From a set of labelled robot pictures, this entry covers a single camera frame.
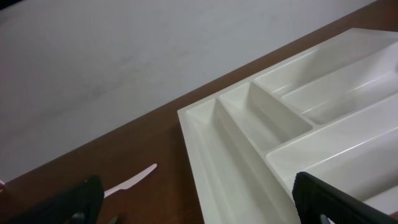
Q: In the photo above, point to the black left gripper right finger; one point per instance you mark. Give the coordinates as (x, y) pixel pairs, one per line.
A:
(318, 202)

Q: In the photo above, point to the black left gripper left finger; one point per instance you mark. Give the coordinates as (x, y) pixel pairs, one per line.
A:
(79, 204)

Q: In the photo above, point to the white plastic knife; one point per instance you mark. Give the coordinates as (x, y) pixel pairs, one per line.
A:
(127, 184)

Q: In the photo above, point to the white cutlery tray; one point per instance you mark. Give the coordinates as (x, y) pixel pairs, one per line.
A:
(330, 110)

